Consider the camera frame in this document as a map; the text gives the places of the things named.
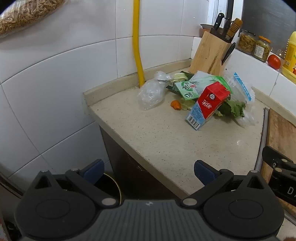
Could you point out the red and blue milk carton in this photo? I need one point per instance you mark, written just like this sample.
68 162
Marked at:
211 102

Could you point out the black trash bin gold rim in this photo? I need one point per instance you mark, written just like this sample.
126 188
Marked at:
111 187

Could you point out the yellow pipe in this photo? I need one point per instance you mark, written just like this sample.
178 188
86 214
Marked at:
136 46

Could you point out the bag of dried noodles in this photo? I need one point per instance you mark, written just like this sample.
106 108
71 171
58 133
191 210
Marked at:
20 16

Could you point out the wooden knife block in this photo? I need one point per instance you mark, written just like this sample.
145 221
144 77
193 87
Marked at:
208 55

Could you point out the red tomato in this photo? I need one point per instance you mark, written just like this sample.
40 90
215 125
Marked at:
274 61

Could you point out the clear bag with blue stripe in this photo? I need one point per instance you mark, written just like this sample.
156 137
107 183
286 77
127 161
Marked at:
242 90

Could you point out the wooden cutting board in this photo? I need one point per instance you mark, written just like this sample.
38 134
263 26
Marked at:
279 134

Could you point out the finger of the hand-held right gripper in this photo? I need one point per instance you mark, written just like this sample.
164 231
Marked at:
271 157

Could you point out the glass jar silver lid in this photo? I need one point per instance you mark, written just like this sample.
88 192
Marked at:
246 42

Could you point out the grey metal rail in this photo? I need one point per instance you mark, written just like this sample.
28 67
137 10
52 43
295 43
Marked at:
9 178

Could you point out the orange peel piece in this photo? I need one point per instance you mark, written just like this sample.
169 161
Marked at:
176 105

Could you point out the glass jar orange lid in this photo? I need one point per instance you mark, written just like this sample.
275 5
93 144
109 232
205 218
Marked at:
262 49

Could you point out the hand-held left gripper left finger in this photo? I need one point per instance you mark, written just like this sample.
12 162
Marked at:
93 170

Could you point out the dark window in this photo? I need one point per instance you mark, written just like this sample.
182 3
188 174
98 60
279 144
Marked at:
266 18

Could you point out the green snack packet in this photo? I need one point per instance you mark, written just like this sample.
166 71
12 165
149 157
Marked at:
185 89

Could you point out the yellow plastic bottle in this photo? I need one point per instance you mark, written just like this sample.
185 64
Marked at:
290 60

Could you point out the pale napa cabbage leaf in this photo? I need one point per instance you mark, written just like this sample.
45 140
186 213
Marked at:
231 107

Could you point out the clear plastic bag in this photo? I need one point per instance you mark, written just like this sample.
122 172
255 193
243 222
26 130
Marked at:
151 92

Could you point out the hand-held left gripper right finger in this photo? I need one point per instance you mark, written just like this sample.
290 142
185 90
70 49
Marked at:
204 172

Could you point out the black kitchen scissors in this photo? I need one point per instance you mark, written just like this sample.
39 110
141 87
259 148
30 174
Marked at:
229 53

